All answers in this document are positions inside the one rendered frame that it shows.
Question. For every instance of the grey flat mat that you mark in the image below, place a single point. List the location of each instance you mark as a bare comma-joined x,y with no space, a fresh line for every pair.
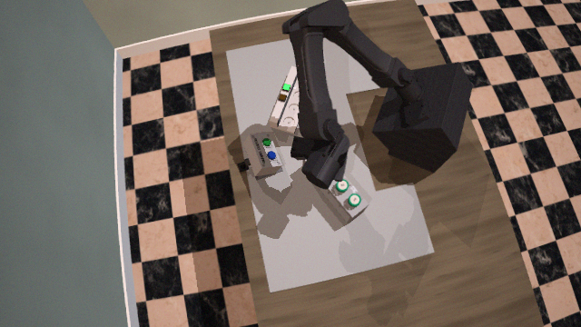
303,238

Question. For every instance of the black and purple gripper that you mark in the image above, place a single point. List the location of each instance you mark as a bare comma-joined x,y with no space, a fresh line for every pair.
339,175

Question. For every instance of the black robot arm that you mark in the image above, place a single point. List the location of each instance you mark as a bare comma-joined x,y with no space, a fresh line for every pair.
324,143

